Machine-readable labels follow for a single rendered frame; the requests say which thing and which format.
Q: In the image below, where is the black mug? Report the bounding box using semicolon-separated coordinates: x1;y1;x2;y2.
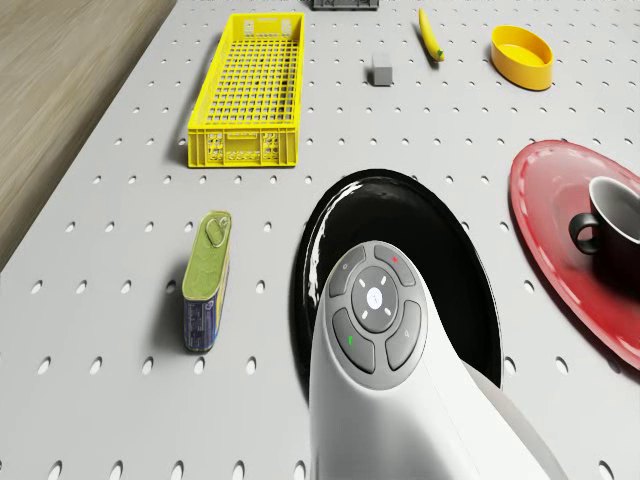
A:
568;175;640;322

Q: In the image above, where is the black plate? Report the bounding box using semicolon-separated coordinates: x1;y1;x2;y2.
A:
293;168;503;391

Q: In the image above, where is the flat-sided can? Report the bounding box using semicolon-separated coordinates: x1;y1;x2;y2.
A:
180;209;233;354

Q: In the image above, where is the yellow basket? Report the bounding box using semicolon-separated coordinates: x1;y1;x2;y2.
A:
187;12;306;169

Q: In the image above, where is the grey cube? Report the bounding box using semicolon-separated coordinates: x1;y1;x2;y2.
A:
370;53;394;88

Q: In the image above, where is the red plate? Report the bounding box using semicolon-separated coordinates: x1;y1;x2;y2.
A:
509;139;640;373

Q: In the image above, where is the banana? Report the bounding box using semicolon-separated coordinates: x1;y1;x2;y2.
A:
418;8;446;65

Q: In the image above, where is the dark grey basket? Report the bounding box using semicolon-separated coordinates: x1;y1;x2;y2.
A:
312;0;382;12

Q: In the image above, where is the yellow bowl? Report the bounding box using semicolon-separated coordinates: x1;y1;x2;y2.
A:
490;25;555;92

